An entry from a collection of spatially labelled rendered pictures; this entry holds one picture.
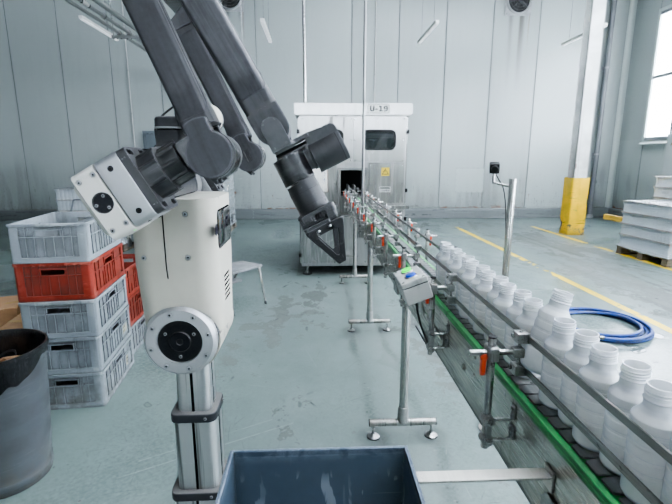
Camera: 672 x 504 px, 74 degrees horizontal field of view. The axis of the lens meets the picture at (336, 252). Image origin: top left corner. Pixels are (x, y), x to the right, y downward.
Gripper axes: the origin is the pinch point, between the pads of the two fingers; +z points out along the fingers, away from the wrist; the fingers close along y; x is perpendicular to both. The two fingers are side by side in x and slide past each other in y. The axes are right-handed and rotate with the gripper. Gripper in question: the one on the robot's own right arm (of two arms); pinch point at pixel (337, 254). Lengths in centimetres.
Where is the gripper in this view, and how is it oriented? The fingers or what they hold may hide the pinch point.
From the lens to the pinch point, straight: 80.9
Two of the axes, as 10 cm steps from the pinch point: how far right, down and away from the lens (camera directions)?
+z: 4.5, 8.8, 1.5
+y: -0.9, -1.2, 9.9
